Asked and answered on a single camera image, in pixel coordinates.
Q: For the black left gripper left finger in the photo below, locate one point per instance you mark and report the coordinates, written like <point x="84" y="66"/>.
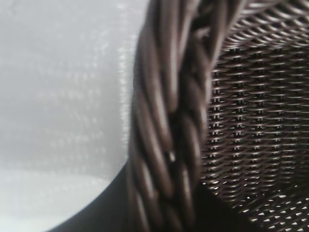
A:
<point x="103" y="212"/>

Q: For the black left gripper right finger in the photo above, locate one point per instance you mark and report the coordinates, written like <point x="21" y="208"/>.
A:
<point x="217" y="215"/>

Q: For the dark brown woven basket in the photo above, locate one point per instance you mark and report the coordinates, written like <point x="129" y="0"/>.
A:
<point x="169" y="96"/>

